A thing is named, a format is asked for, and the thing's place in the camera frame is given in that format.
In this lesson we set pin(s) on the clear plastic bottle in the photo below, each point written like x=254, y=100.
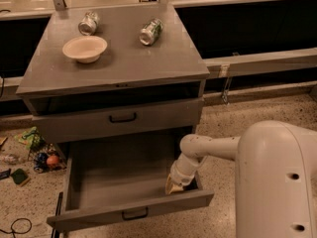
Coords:
x=11, y=159

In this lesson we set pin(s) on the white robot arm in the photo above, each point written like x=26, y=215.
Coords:
x=274, y=165

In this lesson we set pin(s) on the orange fruit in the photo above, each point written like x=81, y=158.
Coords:
x=52, y=161

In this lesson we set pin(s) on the black bar on floor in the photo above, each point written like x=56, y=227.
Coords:
x=55, y=233

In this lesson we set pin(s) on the grey top drawer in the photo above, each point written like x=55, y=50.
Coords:
x=84, y=125

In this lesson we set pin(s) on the grey drawer cabinet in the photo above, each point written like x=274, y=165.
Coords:
x=150, y=78

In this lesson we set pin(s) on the silver can lying left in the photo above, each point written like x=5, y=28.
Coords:
x=89, y=24

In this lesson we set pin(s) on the green yellow sponge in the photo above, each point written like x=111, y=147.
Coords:
x=20, y=177

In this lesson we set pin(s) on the grey drawer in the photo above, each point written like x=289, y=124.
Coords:
x=84, y=125
x=122, y=178

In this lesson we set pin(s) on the dark small packet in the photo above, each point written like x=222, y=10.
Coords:
x=5, y=174

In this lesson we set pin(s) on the green soda can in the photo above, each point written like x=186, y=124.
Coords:
x=150, y=32

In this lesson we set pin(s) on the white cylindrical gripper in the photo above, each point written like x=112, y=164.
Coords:
x=180, y=178

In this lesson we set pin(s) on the green chip bag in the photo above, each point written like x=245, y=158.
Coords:
x=32, y=139

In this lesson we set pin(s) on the blue soda can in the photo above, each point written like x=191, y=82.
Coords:
x=40, y=163

